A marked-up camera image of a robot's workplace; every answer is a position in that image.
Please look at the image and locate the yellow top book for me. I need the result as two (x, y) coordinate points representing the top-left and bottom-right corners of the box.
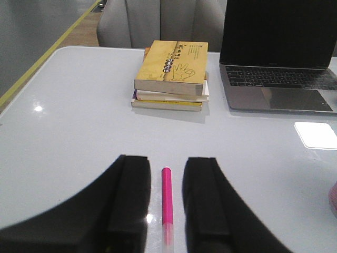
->
(134, 40), (209, 96)

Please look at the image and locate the grey open laptop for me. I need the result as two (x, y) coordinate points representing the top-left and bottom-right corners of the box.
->
(220, 1), (336, 114)

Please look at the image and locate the bottom book yellow spine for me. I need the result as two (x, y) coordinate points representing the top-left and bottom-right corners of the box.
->
(131, 99), (202, 111)

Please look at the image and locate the pink highlighter pen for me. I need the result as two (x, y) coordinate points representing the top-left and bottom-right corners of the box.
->
(161, 167), (174, 252)

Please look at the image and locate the white middle book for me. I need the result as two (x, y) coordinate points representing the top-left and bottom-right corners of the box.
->
(133, 72), (210, 102)

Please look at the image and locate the grey left armchair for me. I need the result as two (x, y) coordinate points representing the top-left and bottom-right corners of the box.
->
(97, 0), (227, 52)

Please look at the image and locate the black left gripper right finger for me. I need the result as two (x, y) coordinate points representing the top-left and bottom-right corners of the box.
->
(182, 158), (289, 252)

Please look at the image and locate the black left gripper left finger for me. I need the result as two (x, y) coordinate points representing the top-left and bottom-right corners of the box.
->
(1, 155), (151, 252)

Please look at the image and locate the pink mesh pen holder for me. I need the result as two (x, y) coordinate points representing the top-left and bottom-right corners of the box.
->
(328, 182), (337, 216)

